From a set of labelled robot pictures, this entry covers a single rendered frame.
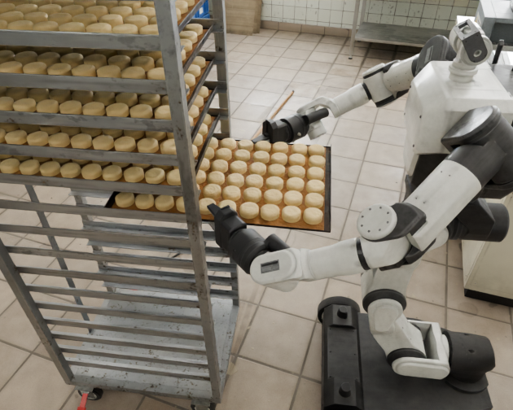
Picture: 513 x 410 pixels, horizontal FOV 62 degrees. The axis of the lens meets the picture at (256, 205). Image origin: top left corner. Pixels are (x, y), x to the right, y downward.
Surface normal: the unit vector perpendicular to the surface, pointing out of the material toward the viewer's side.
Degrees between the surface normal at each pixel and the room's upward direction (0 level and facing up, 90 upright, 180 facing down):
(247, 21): 67
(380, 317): 90
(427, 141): 86
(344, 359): 0
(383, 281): 90
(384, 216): 33
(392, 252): 80
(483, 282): 90
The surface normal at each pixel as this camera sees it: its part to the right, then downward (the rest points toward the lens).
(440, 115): -0.80, 0.33
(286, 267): -0.52, -0.31
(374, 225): -0.52, -0.54
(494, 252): -0.32, 0.61
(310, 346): 0.00, -0.77
